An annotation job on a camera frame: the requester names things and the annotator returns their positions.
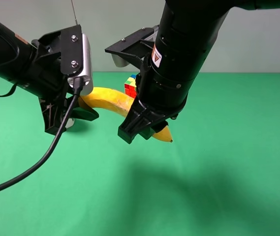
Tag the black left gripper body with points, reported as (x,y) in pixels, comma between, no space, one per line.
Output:
(57,56)

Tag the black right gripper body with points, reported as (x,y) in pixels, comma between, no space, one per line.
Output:
(159,96)

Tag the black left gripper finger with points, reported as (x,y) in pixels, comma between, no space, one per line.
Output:
(53,112)
(83,111)

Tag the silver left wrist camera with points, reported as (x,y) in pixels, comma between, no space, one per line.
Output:
(87,72)

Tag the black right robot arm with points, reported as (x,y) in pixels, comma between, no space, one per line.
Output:
(187,31)

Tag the green tablecloth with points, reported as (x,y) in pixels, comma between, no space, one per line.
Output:
(220,176)

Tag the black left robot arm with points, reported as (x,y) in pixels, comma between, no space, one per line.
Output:
(15,52)

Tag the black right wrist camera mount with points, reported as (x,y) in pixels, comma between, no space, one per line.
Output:
(133,48)

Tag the yellow banana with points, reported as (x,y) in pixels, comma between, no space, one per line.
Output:
(108,99)

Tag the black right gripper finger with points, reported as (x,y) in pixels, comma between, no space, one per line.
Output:
(148,132)
(138,118)

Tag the multicolour puzzle cube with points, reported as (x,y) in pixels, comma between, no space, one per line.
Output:
(130,86)

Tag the white plastic bottle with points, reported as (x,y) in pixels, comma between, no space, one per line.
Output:
(70,123)

